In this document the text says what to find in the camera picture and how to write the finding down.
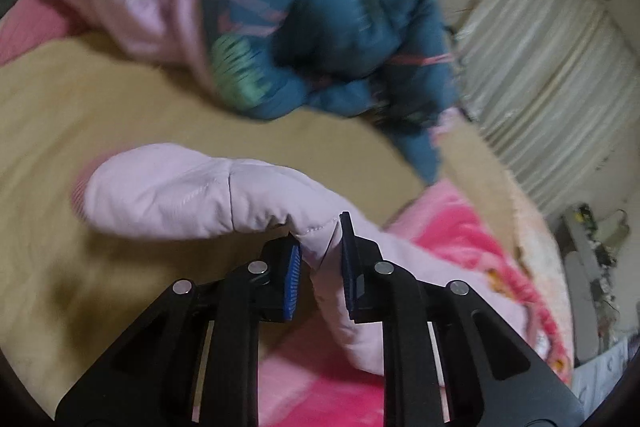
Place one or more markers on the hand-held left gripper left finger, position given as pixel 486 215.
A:
pixel 293 277

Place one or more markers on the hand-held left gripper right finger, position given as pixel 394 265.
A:
pixel 348 267

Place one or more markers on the light pink padded jacket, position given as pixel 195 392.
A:
pixel 175 192

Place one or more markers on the grey desk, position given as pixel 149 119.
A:
pixel 582 267

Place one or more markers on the blue patterned padded garment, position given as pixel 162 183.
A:
pixel 310 17

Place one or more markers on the pink printed fleece blanket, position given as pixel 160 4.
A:
pixel 100 107

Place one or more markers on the white drawer cabinet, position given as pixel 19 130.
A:
pixel 600 377

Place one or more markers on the white pleated curtain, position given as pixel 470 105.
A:
pixel 550 72

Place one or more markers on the salmon pink cloth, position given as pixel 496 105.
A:
pixel 35 27

